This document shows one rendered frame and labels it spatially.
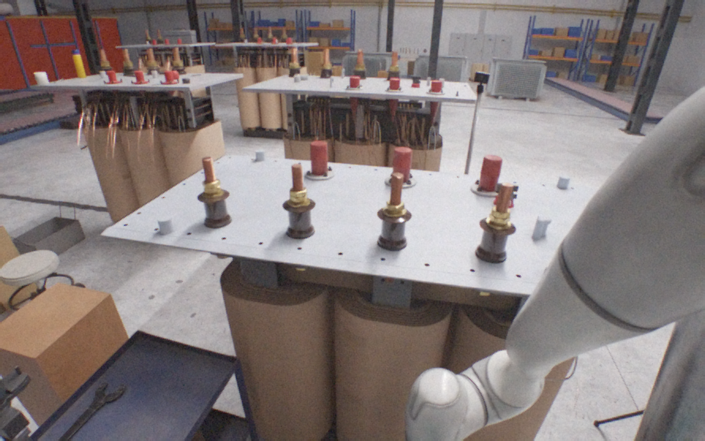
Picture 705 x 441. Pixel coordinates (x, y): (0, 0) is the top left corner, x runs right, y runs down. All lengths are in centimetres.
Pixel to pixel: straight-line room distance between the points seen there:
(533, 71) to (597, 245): 1303
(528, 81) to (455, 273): 1262
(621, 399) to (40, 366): 293
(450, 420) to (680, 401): 32
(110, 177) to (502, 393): 368
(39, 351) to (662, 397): 167
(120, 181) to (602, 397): 416
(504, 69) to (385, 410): 1231
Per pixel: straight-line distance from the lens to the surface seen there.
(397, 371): 134
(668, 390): 53
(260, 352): 146
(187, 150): 328
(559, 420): 253
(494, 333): 124
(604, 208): 30
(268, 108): 696
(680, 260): 28
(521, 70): 1333
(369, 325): 119
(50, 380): 172
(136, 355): 153
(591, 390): 277
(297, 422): 176
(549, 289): 35
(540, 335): 38
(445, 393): 65
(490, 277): 95
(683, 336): 50
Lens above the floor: 189
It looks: 28 degrees down
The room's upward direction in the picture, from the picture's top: 1 degrees clockwise
